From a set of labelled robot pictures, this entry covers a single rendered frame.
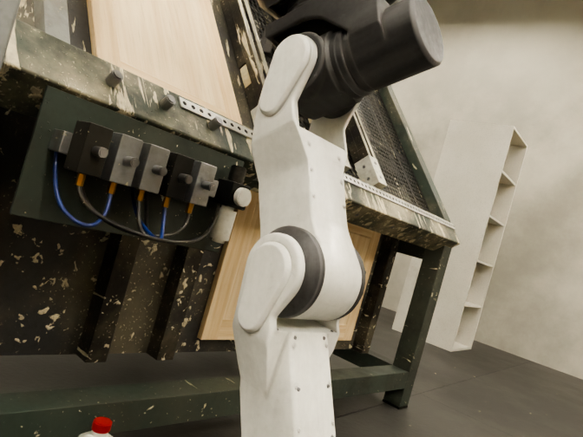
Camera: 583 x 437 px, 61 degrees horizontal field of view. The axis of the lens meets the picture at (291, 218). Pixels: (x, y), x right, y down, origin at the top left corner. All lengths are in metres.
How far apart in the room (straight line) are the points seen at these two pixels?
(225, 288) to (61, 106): 0.88
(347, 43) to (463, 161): 4.05
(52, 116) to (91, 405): 0.64
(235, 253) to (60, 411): 0.72
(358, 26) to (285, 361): 0.52
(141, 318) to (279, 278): 0.87
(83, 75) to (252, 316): 0.58
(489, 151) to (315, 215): 4.08
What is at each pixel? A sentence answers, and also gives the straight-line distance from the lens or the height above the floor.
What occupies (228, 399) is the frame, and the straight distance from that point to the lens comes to 1.54.
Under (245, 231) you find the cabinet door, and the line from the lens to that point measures 1.66.
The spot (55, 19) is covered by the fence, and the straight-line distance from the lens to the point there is 1.15.
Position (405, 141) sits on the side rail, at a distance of 2.65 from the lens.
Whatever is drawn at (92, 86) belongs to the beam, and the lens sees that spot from 1.06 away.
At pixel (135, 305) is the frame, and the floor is 0.34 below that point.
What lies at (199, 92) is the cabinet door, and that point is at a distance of 1.36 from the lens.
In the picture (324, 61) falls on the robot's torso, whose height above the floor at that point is 0.96.
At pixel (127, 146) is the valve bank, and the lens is 0.97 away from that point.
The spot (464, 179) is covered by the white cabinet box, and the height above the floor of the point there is 1.51.
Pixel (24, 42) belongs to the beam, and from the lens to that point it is 1.04.
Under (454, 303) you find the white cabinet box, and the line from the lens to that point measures 4.66.
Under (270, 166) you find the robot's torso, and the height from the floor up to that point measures 0.77.
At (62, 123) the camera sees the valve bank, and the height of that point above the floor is 0.75.
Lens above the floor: 0.69
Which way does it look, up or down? 1 degrees up
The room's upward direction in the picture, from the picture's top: 16 degrees clockwise
